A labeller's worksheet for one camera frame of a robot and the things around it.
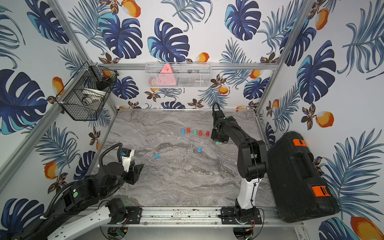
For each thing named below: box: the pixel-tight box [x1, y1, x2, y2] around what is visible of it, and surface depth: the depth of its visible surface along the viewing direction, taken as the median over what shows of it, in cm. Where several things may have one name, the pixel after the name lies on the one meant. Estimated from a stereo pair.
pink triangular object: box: [157, 63, 177, 86], surface depth 92 cm
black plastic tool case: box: [266, 131, 340, 223], surface depth 66 cm
